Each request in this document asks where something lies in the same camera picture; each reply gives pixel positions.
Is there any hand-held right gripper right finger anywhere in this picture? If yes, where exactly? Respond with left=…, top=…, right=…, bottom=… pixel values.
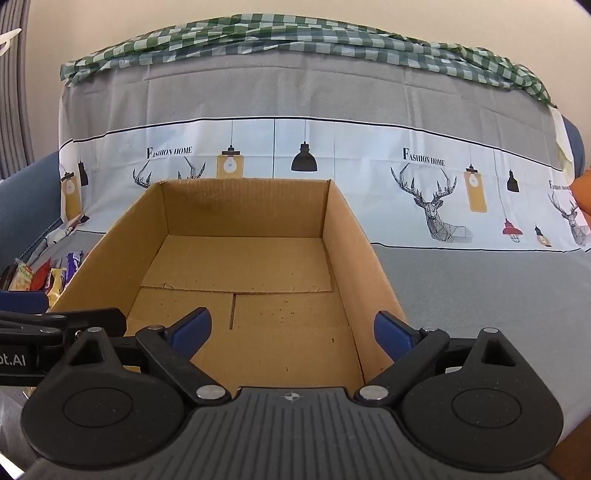
left=355, top=311, right=520, bottom=407

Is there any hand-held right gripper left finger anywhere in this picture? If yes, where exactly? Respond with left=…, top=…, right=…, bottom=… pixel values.
left=69, top=307, right=232, bottom=407

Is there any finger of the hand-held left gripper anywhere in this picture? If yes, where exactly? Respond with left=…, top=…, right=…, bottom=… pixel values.
left=0, top=292, right=49, bottom=315
left=0, top=308, right=126, bottom=346

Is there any green-label rice crisp bar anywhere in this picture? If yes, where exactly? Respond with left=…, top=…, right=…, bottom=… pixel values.
left=9, top=263, right=36, bottom=291

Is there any red square snack packet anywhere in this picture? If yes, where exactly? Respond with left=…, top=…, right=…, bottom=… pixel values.
left=30, top=260, right=52, bottom=291

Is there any purple snack packet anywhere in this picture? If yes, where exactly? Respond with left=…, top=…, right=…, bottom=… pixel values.
left=64, top=251, right=88, bottom=286

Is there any brown cardboard box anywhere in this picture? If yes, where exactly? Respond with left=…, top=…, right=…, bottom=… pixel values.
left=46, top=179, right=409, bottom=398

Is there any yellow snack packet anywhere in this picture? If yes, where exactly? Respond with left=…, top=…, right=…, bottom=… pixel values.
left=45, top=267, right=66, bottom=308

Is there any grey curtain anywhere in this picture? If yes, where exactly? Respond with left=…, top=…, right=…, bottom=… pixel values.
left=0, top=0, right=35, bottom=181

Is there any grey deer-print cloth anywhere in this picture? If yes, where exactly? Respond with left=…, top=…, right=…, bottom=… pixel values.
left=0, top=48, right=591, bottom=476

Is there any white plastic hanger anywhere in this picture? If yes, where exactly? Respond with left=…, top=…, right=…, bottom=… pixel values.
left=0, top=28, right=22, bottom=54

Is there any green checked cloth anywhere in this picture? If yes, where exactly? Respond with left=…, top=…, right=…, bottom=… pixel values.
left=60, top=11, right=557, bottom=109

